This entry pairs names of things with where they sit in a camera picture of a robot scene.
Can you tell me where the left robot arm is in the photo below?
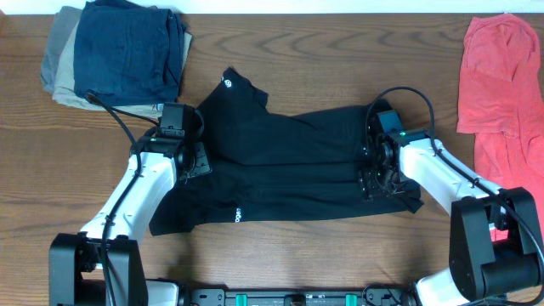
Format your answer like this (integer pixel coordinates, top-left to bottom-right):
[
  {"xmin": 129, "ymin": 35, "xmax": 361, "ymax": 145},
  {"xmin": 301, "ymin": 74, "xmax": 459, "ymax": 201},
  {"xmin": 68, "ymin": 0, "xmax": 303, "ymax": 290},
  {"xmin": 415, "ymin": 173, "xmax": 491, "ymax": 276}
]
[{"xmin": 48, "ymin": 136, "xmax": 211, "ymax": 305}]

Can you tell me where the black t-shirt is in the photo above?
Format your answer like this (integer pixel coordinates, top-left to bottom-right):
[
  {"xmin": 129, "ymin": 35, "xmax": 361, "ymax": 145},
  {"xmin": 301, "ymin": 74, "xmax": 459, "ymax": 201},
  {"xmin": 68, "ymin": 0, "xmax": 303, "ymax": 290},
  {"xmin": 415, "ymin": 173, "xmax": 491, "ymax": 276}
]
[{"xmin": 150, "ymin": 69, "xmax": 422, "ymax": 235}]

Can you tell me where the right black cable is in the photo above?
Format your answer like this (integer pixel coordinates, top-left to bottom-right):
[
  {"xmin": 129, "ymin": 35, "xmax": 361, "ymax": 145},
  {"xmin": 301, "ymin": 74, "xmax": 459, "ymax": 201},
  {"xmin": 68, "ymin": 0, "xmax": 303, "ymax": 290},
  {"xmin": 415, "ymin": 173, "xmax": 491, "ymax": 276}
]
[{"xmin": 364, "ymin": 86, "xmax": 544, "ymax": 306}]

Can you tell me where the black cable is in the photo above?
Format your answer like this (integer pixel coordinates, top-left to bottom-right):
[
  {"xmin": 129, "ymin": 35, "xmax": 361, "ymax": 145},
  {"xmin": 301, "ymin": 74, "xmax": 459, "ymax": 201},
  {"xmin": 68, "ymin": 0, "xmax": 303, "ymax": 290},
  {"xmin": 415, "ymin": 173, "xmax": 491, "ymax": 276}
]
[
  {"xmin": 364, "ymin": 86, "xmax": 544, "ymax": 306},
  {"xmin": 84, "ymin": 93, "xmax": 162, "ymax": 306}
]

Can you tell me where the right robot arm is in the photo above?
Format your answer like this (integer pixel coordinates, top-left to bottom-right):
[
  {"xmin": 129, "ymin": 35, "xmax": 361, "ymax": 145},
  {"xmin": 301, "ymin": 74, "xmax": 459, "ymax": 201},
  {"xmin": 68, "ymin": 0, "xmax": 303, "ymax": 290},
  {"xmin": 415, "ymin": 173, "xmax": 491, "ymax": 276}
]
[{"xmin": 365, "ymin": 127, "xmax": 543, "ymax": 305}]

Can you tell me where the folded grey garment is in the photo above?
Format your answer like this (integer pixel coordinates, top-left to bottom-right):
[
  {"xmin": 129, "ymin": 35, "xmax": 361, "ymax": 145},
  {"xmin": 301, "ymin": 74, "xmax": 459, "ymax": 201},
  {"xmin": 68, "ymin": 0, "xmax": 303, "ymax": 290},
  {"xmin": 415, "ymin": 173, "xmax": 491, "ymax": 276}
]
[{"xmin": 40, "ymin": 6, "xmax": 82, "ymax": 94}]

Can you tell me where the folded beige garment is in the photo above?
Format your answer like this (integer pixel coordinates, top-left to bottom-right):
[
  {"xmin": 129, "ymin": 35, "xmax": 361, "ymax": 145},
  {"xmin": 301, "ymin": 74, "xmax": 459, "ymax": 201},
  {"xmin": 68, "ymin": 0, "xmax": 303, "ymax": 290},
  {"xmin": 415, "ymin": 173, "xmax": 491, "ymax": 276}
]
[{"xmin": 53, "ymin": 22, "xmax": 192, "ymax": 118}]

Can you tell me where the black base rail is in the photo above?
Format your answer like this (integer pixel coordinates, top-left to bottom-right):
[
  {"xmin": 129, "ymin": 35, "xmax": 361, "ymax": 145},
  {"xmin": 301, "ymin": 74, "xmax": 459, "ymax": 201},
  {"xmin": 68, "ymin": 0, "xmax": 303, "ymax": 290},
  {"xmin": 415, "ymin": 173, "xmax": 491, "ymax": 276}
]
[{"xmin": 144, "ymin": 280, "xmax": 420, "ymax": 306}]

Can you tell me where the left black cable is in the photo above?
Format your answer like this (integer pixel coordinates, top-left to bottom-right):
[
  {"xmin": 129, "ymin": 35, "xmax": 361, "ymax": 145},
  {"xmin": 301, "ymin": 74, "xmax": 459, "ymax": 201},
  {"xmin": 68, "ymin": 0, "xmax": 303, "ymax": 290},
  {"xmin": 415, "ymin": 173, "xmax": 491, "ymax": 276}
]
[{"xmin": 84, "ymin": 93, "xmax": 162, "ymax": 306}]

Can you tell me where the folded navy blue garment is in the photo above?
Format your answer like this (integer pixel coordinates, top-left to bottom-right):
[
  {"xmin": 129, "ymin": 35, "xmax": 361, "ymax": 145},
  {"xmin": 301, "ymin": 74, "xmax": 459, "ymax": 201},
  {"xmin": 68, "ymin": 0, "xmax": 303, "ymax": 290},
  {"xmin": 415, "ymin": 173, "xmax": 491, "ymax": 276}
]
[{"xmin": 73, "ymin": 1, "xmax": 185, "ymax": 106}]

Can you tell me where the red t-shirt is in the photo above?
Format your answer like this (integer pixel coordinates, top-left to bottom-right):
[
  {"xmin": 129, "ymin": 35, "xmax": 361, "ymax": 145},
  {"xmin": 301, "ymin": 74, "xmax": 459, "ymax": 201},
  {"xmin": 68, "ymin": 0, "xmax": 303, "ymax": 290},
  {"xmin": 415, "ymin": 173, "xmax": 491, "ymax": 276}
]
[{"xmin": 456, "ymin": 14, "xmax": 543, "ymax": 216}]

